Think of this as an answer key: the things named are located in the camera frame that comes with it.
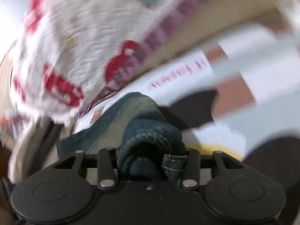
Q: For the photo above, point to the dark grey folded garment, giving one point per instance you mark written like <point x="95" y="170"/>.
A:
<point x="42" y="141"/>

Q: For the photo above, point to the white quilt with red bears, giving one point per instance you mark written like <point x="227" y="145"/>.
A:
<point x="66" y="52"/>

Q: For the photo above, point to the dark denim jeans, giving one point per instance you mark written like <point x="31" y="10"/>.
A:
<point x="146" y="144"/>

